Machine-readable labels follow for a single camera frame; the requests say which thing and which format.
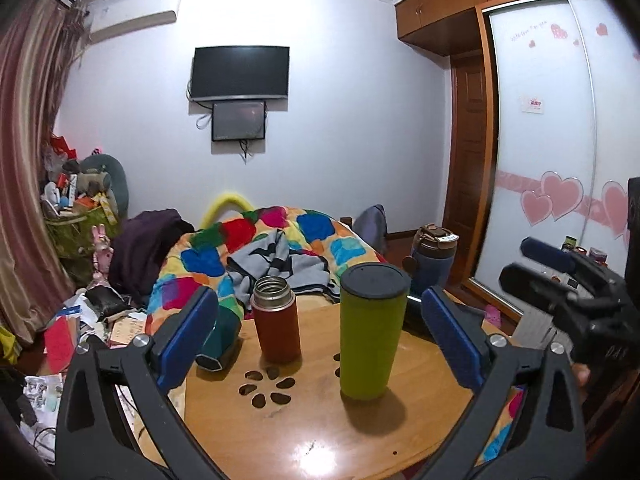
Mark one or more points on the grey black striped garment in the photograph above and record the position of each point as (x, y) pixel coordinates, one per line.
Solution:
(305, 267)

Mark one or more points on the red flat packet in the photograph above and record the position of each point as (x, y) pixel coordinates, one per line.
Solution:
(61, 345)

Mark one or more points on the person's right hand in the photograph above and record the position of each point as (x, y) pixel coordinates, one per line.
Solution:
(581, 375)

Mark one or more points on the pink flat book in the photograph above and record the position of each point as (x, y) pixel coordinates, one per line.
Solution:
(127, 332)

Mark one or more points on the green cup with black lid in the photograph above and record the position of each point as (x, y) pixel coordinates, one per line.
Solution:
(372, 340)

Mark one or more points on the black bag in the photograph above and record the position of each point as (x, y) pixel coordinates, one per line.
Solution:
(105, 302)

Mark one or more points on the wooden overhead cabinet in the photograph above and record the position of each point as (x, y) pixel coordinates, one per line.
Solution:
(450, 10)

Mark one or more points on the small black wall monitor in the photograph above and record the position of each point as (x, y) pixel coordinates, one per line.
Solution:
(239, 121)

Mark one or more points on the striped brown curtain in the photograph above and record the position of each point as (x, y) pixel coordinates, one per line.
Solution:
(30, 160)

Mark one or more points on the white heart print wardrobe door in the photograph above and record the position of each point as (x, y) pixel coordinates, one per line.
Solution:
(545, 150)

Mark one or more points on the pink small box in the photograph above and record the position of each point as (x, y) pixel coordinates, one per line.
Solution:
(492, 316)

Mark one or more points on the grey green round cushion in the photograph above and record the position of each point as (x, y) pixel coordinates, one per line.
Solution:
(117, 175)

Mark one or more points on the round wooden table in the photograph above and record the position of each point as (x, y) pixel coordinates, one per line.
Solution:
(200, 265)

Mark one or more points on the pink plush rabbit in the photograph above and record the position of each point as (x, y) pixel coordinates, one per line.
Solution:
(101, 252)

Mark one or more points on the white air conditioner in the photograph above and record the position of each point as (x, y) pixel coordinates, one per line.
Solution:
(132, 12)

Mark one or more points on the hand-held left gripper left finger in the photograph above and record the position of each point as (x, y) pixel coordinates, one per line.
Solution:
(184, 332)

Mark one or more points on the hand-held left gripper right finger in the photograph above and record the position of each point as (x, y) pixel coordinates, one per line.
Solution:
(451, 336)

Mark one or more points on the red lidded jar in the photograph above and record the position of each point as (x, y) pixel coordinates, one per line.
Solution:
(597, 256)

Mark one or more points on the dark purple cloth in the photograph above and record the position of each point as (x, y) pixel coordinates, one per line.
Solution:
(142, 250)

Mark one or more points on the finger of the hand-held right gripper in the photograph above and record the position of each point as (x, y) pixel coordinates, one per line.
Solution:
(547, 252)
(525, 280)

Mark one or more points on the red thermos flask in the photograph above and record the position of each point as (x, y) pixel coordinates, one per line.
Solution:
(277, 325)

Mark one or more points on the brown wooden door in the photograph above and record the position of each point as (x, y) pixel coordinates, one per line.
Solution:
(467, 160)

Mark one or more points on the blue grey backpack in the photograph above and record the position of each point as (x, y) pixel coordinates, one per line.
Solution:
(372, 225)

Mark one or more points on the dark object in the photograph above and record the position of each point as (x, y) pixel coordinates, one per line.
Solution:
(417, 317)

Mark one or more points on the blue water bottle brown lid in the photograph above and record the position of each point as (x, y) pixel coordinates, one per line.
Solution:
(432, 270)

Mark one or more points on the green cluttered basket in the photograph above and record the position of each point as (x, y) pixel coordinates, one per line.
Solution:
(75, 232)

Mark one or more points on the wall mounted black television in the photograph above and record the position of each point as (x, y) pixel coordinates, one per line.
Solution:
(241, 72)

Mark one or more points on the yellow curved cushion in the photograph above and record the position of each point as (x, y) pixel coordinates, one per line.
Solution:
(225, 200)

